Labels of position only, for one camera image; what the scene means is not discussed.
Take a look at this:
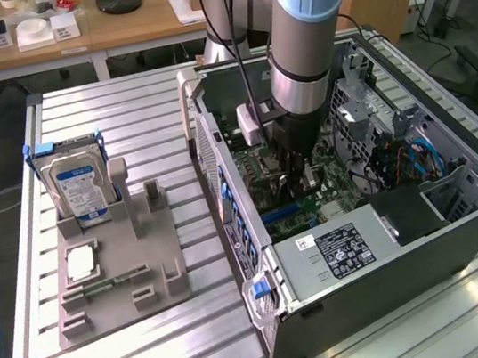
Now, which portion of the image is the grey parts rack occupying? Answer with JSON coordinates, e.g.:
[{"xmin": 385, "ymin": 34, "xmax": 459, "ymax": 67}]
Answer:
[{"xmin": 32, "ymin": 148, "xmax": 199, "ymax": 351}]

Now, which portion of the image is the white paper stack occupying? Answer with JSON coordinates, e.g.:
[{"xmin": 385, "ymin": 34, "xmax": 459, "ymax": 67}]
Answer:
[{"xmin": 167, "ymin": 0, "xmax": 207, "ymax": 28}]

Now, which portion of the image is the hard disk with blue caddy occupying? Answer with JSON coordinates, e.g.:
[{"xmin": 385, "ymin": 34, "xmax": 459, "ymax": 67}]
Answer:
[{"xmin": 19, "ymin": 127, "xmax": 120, "ymax": 233}]

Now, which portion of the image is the silver drive cage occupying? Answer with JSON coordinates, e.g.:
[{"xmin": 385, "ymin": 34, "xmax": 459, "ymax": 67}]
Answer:
[{"xmin": 415, "ymin": 159, "xmax": 478, "ymax": 229}]

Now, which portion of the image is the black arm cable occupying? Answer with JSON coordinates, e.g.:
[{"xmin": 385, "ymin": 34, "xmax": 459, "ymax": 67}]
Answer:
[{"xmin": 198, "ymin": 0, "xmax": 271, "ymax": 151}]

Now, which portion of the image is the blue case release latch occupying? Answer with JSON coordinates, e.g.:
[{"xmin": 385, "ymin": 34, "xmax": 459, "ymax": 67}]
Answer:
[{"xmin": 250, "ymin": 277, "xmax": 270, "ymax": 300}]

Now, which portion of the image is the CPU socket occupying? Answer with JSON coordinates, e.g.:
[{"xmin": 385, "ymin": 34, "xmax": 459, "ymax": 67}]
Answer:
[{"xmin": 251, "ymin": 141, "xmax": 288, "ymax": 182}]

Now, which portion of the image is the red wire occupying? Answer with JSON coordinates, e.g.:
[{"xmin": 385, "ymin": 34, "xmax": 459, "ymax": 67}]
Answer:
[{"xmin": 389, "ymin": 142, "xmax": 416, "ymax": 186}]

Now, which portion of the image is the plain white box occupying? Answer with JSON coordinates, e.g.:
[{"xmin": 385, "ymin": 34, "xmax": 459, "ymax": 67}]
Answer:
[{"xmin": 48, "ymin": 11, "xmax": 83, "ymax": 43}]

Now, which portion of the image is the grey power supply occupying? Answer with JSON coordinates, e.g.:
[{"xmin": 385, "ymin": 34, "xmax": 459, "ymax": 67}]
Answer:
[{"xmin": 267, "ymin": 200, "xmax": 407, "ymax": 307}]

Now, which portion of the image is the blue expansion slot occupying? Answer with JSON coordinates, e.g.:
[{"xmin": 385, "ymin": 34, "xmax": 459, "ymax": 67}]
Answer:
[{"xmin": 259, "ymin": 200, "xmax": 303, "ymax": 227}]

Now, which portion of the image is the black drive box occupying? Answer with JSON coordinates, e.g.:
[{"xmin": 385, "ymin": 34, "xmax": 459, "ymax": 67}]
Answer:
[{"xmin": 352, "ymin": 179, "xmax": 454, "ymax": 254}]

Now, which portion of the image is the green RAM stick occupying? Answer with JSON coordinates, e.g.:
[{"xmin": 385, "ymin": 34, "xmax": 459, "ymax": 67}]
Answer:
[{"xmin": 80, "ymin": 267, "xmax": 143, "ymax": 297}]

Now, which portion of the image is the silver CPU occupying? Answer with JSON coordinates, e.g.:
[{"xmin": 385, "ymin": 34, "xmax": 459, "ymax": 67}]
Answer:
[{"xmin": 63, "ymin": 246, "xmax": 100, "ymax": 280}]

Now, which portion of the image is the tall blue rear latch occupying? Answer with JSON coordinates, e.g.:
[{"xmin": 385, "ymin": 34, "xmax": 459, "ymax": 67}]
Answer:
[{"xmin": 216, "ymin": 167, "xmax": 231, "ymax": 204}]

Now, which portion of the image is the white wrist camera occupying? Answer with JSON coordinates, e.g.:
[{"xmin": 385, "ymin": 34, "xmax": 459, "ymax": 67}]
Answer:
[{"xmin": 234, "ymin": 98, "xmax": 282, "ymax": 149}]

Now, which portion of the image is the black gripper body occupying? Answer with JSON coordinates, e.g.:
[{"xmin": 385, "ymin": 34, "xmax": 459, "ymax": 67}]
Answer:
[{"xmin": 267, "ymin": 108, "xmax": 330, "ymax": 170}]

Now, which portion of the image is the open black PC case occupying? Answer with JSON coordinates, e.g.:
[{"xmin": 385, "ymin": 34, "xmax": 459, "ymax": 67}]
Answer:
[{"xmin": 174, "ymin": 14, "xmax": 478, "ymax": 358}]

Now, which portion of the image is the perforated metal disk bay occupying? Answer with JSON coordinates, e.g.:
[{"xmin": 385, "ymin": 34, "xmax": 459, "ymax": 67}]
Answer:
[{"xmin": 325, "ymin": 72, "xmax": 388, "ymax": 165}]

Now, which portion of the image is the blue wire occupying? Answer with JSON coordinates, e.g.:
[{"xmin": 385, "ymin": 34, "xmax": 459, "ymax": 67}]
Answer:
[{"xmin": 408, "ymin": 134, "xmax": 448, "ymax": 184}]

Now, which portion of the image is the green motherboard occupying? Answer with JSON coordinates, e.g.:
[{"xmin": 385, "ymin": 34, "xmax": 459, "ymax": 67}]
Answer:
[{"xmin": 216, "ymin": 100, "xmax": 377, "ymax": 250}]

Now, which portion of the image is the black cable behind case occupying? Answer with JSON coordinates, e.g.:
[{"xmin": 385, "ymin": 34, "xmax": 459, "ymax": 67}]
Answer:
[{"xmin": 336, "ymin": 8, "xmax": 385, "ymax": 47}]

